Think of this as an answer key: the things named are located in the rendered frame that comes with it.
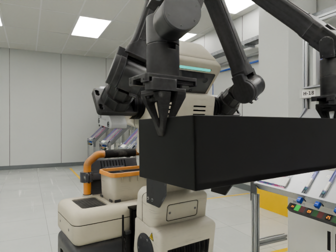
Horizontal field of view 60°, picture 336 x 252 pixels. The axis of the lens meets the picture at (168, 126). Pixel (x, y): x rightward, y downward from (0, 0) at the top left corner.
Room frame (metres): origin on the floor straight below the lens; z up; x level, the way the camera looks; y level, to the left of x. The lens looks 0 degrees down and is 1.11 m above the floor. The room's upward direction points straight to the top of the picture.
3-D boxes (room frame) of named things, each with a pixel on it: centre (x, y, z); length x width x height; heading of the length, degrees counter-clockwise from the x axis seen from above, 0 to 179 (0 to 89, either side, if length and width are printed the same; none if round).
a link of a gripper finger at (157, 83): (0.50, 0.02, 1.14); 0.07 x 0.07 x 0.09; 34
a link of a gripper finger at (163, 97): (0.51, 0.00, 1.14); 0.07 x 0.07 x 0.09; 34
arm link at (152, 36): (0.50, 0.01, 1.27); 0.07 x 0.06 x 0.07; 18
